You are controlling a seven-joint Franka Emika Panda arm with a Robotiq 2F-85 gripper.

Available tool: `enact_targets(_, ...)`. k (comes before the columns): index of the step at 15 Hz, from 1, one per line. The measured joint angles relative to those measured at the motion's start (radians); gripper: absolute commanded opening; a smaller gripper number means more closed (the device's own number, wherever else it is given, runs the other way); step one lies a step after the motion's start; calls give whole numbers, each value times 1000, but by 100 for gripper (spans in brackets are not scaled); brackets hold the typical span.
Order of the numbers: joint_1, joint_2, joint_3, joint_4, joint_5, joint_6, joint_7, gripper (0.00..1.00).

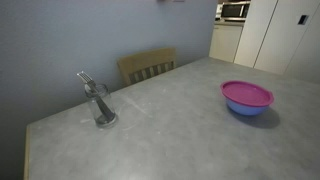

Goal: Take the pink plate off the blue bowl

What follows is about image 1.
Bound pink plastic plate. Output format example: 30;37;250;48
220;80;274;107

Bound blue plastic bowl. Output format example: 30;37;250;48
226;99;267;116

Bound wooden chair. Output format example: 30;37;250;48
117;47;176;86

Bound clear glass jar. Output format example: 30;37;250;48
85;84;116;126

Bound silver metal fork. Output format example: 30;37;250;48
78;71;115;122

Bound white kitchen cabinet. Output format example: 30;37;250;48
209;22;243;63

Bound microwave oven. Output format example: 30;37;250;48
221;1;250;21

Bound black wall switch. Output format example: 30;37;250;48
298;15;309;25

